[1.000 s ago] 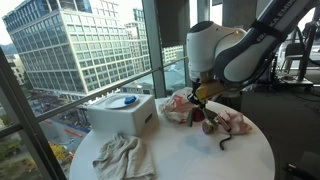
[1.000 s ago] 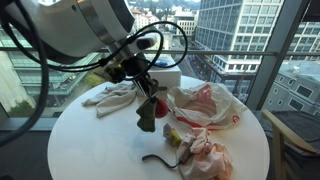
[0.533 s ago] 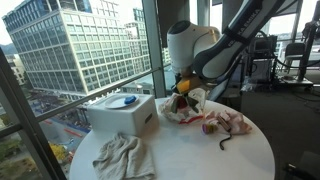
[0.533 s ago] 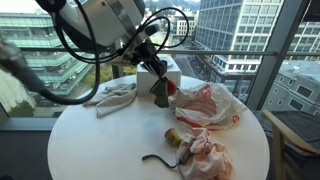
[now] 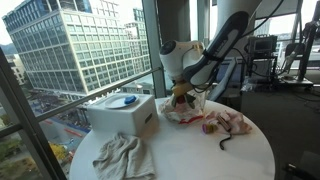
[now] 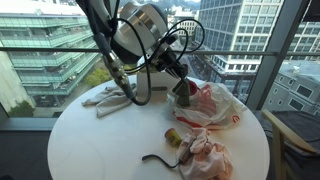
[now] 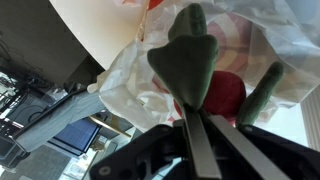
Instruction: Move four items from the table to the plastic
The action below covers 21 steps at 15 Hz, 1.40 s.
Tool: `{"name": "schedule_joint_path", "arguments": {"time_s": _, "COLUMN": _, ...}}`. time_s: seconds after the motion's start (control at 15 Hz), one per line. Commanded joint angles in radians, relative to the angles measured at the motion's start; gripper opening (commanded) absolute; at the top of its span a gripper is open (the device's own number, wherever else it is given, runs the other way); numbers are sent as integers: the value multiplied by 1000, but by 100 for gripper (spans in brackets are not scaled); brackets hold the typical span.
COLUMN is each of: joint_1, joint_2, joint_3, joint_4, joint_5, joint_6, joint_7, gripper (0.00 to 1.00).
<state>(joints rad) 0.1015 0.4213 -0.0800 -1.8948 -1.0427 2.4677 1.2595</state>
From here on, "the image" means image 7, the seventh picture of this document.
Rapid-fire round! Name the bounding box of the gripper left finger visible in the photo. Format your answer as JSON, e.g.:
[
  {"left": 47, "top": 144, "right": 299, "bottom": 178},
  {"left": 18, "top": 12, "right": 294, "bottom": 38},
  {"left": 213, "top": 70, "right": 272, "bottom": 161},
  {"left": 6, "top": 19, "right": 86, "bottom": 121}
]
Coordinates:
[{"left": 182, "top": 104, "right": 223, "bottom": 180}]

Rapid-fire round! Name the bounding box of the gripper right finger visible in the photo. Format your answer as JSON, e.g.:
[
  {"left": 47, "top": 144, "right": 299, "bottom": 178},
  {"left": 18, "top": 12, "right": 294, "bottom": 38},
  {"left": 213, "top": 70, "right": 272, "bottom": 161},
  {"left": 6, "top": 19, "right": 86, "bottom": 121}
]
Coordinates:
[{"left": 208, "top": 114, "right": 292, "bottom": 180}]

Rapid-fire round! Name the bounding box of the green plush toy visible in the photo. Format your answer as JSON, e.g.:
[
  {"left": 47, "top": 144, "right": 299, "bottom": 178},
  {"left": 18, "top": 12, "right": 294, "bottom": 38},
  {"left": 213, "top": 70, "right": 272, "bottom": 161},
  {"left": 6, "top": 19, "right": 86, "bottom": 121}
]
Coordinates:
[{"left": 147, "top": 3, "right": 286, "bottom": 127}]

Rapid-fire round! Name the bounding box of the white red plastic bag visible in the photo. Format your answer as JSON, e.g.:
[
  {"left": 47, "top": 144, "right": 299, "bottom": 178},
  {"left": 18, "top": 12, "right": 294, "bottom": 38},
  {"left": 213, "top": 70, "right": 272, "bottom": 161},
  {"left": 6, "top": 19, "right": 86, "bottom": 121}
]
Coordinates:
[{"left": 87, "top": 0, "right": 320, "bottom": 133}]

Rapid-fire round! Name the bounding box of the wooden desk edge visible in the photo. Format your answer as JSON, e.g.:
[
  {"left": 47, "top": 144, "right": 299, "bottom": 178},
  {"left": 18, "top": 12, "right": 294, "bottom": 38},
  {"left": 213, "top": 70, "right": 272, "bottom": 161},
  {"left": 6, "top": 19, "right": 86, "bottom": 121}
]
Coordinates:
[{"left": 88, "top": 114, "right": 133, "bottom": 138}]

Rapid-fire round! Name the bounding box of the blue screen monitor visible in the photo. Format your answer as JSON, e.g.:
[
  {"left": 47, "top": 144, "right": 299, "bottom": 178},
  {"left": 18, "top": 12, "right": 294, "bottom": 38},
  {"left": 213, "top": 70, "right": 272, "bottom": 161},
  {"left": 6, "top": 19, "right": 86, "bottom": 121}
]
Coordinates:
[{"left": 49, "top": 118, "right": 102, "bottom": 157}]

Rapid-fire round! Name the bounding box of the grey slanted panel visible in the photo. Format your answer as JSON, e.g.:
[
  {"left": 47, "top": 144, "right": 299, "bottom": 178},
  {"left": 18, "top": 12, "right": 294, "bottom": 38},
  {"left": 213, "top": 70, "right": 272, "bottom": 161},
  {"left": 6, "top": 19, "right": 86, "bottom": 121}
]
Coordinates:
[{"left": 14, "top": 90, "right": 108, "bottom": 153}]

